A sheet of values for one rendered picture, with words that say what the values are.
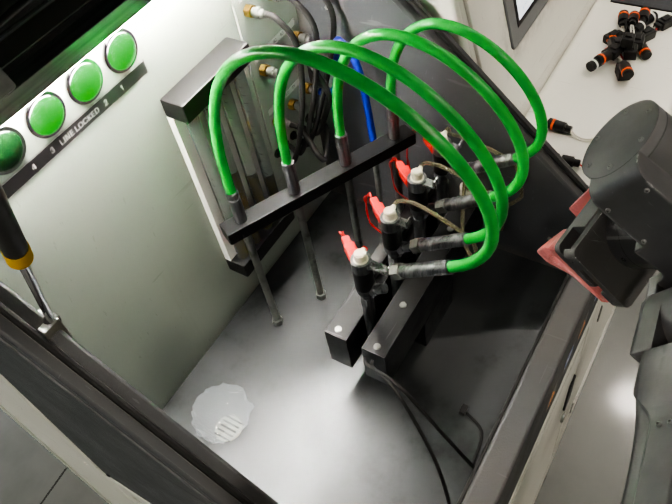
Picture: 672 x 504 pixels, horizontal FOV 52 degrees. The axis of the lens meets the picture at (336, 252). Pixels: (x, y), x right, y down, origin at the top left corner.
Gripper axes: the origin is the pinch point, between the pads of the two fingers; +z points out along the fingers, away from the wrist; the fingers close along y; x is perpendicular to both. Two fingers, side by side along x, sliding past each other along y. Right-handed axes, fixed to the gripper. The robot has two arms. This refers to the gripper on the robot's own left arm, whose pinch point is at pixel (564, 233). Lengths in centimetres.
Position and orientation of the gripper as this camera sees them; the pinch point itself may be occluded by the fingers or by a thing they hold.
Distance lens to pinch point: 63.5
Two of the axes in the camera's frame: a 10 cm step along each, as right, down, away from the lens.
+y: -6.3, 7.6, -1.9
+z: -2.9, 0.0, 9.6
